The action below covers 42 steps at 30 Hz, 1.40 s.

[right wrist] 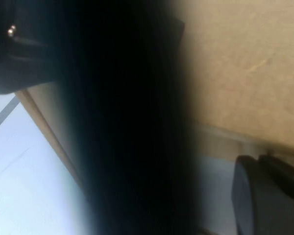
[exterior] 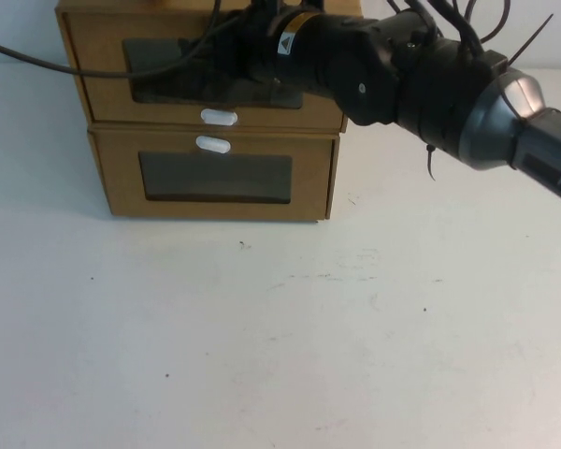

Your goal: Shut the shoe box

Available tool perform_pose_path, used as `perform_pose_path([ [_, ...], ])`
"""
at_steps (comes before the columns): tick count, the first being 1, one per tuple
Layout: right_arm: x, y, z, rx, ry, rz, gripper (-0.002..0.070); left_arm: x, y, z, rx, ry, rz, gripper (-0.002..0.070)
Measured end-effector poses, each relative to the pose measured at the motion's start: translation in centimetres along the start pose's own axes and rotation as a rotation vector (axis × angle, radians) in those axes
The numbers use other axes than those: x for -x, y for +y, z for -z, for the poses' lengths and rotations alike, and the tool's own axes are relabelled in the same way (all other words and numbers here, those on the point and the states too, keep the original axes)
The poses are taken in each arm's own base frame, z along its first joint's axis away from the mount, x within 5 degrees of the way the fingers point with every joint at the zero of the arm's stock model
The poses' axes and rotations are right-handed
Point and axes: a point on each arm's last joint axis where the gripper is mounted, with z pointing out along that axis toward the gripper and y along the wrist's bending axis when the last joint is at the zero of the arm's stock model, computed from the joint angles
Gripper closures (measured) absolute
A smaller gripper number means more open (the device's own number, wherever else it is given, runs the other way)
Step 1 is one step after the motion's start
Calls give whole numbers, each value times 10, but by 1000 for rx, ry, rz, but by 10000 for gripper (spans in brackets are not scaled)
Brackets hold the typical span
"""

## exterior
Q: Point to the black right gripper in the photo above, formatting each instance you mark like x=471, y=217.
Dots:
x=254, y=51

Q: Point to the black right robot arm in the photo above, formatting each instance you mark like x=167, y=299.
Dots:
x=364, y=70

